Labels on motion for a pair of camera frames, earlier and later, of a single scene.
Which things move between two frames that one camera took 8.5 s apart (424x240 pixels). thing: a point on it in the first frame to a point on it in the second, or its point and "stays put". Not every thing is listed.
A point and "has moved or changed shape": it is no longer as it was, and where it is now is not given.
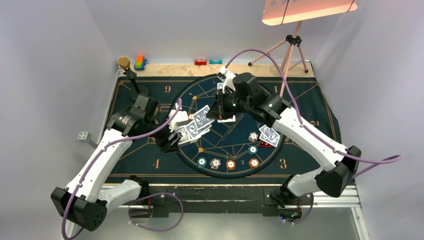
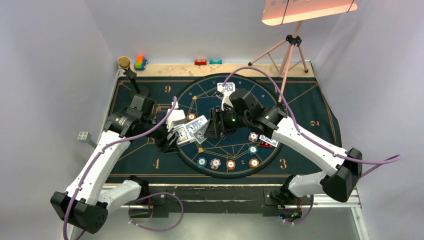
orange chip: x=254 y=163 stays put
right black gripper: x=218 y=110 to x=215 y=128
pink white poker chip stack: x=215 y=163 stays put
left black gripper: x=166 y=145 stays put
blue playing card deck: x=192 y=132 has moved or changed shape
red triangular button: x=263 y=144 stays put
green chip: x=252 y=149 stays put
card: x=200 y=118 has moved or changed shape
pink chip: x=253 y=137 stays put
